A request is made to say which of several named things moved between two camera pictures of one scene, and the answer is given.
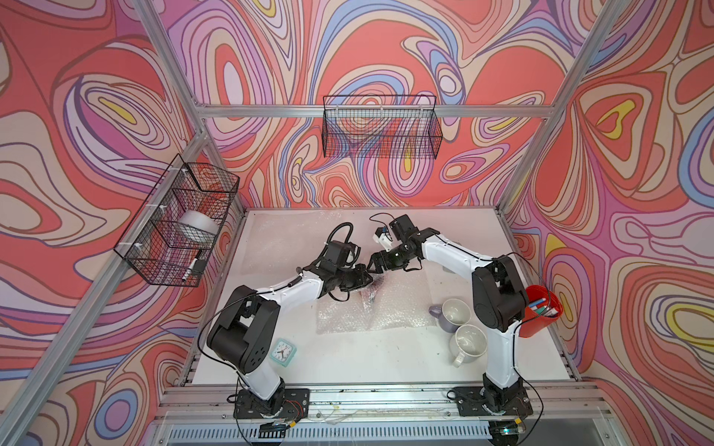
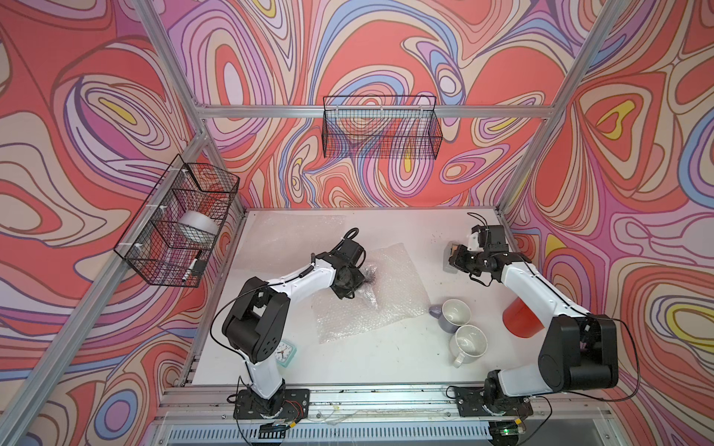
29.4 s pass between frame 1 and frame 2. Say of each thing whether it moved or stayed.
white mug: stayed
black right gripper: moved
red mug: moved
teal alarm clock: stayed
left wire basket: stayed
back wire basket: stayed
